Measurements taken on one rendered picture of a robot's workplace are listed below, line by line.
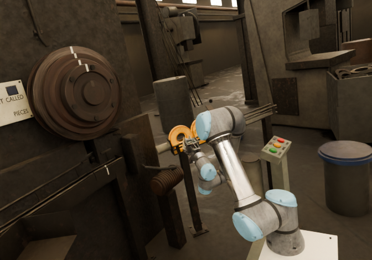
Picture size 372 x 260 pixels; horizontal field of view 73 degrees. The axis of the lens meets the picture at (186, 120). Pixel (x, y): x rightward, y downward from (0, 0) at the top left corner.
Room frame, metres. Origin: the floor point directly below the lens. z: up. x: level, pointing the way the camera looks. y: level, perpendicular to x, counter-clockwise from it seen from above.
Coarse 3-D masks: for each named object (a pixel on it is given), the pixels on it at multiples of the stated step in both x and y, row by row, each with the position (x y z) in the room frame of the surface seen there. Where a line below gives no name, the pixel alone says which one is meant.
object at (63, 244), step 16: (16, 224) 0.86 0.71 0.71; (32, 224) 0.88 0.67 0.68; (48, 224) 0.88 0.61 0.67; (64, 224) 0.87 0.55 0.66; (0, 240) 0.77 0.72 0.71; (16, 240) 0.83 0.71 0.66; (32, 240) 0.88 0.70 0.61; (48, 240) 0.87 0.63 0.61; (64, 240) 0.85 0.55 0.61; (0, 256) 0.75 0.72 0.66; (16, 256) 0.80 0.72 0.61; (32, 256) 0.80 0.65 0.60; (48, 256) 0.78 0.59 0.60; (64, 256) 0.77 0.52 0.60
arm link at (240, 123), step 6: (234, 108) 1.05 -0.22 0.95; (234, 114) 1.03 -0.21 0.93; (240, 114) 1.05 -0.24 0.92; (240, 120) 1.03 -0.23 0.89; (240, 126) 1.04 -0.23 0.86; (234, 132) 1.07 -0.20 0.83; (240, 132) 1.07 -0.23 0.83; (234, 138) 1.10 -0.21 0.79; (240, 138) 1.12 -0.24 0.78; (234, 144) 1.11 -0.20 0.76; (222, 174) 1.20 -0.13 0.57; (222, 180) 1.19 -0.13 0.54
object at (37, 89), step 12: (84, 48) 1.33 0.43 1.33; (48, 60) 1.18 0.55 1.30; (36, 72) 1.13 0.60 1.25; (36, 84) 1.12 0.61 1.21; (120, 84) 1.46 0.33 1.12; (36, 96) 1.10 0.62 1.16; (120, 96) 1.44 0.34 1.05; (36, 108) 1.12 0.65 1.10; (120, 108) 1.42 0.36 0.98; (48, 120) 1.12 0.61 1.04; (60, 132) 1.14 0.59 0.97; (72, 132) 1.18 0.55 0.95; (96, 132) 1.28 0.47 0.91
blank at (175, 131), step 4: (176, 128) 1.52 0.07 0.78; (180, 128) 1.53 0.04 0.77; (184, 128) 1.53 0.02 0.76; (188, 128) 1.54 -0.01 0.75; (172, 132) 1.51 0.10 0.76; (176, 132) 1.52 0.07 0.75; (180, 132) 1.52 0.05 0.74; (184, 132) 1.53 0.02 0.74; (188, 132) 1.54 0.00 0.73; (172, 136) 1.51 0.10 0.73; (176, 136) 1.52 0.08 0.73; (188, 136) 1.54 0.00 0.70; (192, 136) 1.54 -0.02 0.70; (172, 140) 1.51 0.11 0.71; (176, 140) 1.51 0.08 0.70; (172, 144) 1.51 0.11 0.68; (176, 144) 1.51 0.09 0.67; (180, 148) 1.52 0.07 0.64
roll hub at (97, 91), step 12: (72, 72) 1.16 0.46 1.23; (84, 72) 1.21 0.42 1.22; (96, 72) 1.26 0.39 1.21; (108, 72) 1.31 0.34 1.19; (72, 84) 1.15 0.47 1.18; (84, 84) 1.20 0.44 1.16; (96, 84) 1.23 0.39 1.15; (108, 84) 1.30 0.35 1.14; (72, 96) 1.14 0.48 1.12; (84, 96) 1.17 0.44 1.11; (96, 96) 1.22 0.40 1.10; (108, 96) 1.29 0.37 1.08; (72, 108) 1.12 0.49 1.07; (84, 108) 1.18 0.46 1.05; (96, 108) 1.23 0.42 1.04; (108, 108) 1.27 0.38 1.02; (84, 120) 1.16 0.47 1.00
